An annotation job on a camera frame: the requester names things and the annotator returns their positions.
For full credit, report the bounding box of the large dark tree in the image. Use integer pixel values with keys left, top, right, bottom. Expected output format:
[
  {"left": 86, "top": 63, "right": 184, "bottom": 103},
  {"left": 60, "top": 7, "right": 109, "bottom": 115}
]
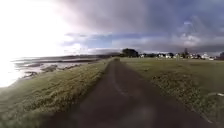
[{"left": 120, "top": 47, "right": 140, "bottom": 59}]

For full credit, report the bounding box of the dark asphalt path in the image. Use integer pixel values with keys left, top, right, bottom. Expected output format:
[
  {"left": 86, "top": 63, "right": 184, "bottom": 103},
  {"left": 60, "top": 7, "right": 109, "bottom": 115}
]
[{"left": 42, "top": 58, "right": 214, "bottom": 128}]

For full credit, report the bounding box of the row of distant houses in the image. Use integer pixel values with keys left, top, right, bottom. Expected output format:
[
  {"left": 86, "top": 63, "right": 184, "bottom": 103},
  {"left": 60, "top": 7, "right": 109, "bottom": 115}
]
[{"left": 138, "top": 48, "right": 224, "bottom": 62}]

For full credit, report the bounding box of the wide grass field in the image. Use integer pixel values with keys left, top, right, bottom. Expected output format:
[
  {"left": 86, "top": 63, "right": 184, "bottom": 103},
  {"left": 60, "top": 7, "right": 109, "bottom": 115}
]
[{"left": 118, "top": 57, "right": 224, "bottom": 126}]

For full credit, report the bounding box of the water with rocky shore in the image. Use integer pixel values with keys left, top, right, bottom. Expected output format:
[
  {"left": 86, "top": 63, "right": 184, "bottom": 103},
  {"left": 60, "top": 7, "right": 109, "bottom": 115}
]
[{"left": 0, "top": 57, "right": 101, "bottom": 88}]

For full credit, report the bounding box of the grass strip beside water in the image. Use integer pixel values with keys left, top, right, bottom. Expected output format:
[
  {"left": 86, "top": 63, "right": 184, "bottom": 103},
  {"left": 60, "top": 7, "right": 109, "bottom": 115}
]
[{"left": 0, "top": 58, "right": 113, "bottom": 128}]

